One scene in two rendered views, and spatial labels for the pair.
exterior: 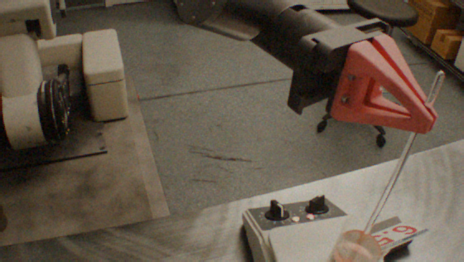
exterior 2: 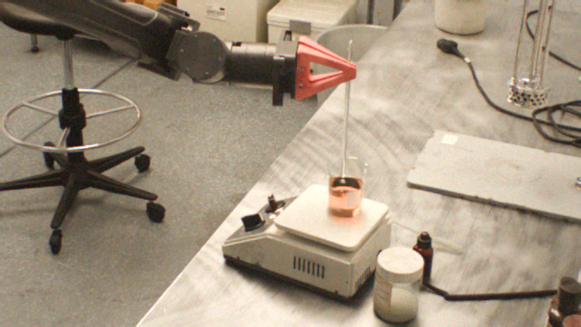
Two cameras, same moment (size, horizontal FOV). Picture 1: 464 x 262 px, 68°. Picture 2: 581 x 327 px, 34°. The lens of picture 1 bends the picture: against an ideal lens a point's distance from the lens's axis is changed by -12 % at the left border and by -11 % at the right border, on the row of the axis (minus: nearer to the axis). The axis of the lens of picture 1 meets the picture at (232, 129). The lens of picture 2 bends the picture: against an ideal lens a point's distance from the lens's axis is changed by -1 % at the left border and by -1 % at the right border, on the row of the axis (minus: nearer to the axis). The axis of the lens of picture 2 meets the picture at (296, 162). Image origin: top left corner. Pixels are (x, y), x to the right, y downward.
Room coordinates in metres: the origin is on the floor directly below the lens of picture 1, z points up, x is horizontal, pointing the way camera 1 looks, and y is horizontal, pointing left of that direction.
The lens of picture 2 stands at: (-0.48, 0.70, 1.52)
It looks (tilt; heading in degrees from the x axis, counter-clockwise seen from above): 29 degrees down; 313
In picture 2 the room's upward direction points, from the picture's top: 2 degrees clockwise
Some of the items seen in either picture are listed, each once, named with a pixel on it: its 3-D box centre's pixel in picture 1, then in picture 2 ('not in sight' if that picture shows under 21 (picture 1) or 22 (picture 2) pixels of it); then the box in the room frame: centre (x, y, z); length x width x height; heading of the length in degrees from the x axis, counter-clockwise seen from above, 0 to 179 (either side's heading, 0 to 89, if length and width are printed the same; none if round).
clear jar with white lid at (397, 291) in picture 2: not in sight; (398, 285); (0.09, -0.11, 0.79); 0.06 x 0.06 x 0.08
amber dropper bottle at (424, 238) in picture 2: not in sight; (422, 253); (0.12, -0.20, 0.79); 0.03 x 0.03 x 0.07
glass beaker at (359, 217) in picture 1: (356, 249); (343, 187); (0.21, -0.14, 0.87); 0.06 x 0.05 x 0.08; 3
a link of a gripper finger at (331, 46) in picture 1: (376, 95); (318, 73); (0.24, -0.11, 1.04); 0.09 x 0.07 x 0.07; 39
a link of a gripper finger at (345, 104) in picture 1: (390, 89); (319, 66); (0.25, -0.12, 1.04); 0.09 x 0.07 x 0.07; 39
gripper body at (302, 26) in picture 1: (320, 50); (262, 65); (0.30, -0.07, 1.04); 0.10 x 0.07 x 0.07; 129
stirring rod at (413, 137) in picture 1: (396, 173); (346, 113); (0.21, -0.14, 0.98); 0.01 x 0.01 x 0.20; 40
